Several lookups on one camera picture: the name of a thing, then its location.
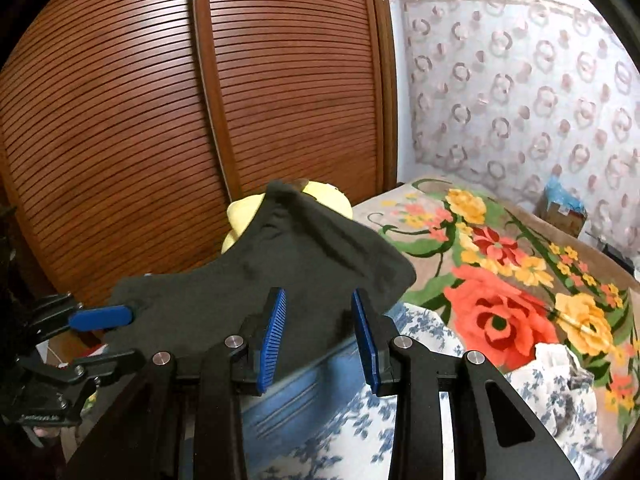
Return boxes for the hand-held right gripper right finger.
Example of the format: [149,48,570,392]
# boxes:
[351,287,581,480]

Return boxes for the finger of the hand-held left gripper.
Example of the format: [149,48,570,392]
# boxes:
[12,349,146,428]
[27,294,135,343]

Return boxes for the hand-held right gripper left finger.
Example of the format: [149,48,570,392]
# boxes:
[65,287,288,480]

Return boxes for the black pants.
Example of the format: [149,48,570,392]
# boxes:
[102,180,418,401]

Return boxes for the blue denim jeans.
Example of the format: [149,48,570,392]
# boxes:
[239,305,408,466]

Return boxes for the yellow plush toy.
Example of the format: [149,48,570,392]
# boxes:
[221,180,355,256]

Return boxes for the colourful flower blanket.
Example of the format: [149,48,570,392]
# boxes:
[352,177,640,441]

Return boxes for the white blue-floral bed sheet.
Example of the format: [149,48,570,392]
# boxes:
[260,305,616,480]

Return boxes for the wooden louvered wardrobe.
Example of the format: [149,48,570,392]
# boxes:
[0,0,399,311]

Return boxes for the cardboard box with blue wrapping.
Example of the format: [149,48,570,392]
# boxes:
[537,175,589,239]

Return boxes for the sheer ring-patterned curtain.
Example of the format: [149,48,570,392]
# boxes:
[400,0,640,256]

